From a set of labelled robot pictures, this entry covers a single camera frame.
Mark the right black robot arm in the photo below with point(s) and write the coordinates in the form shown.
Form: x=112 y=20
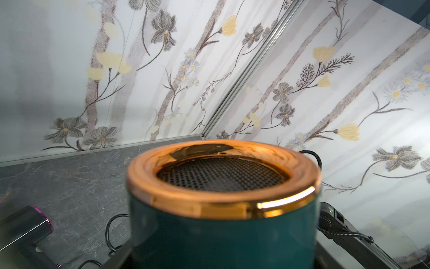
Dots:
x=361 y=247

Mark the dark green hair dryer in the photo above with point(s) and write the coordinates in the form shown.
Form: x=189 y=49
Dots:
x=221 y=204

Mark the black hair dryer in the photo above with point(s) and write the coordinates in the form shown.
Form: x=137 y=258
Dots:
x=21 y=233

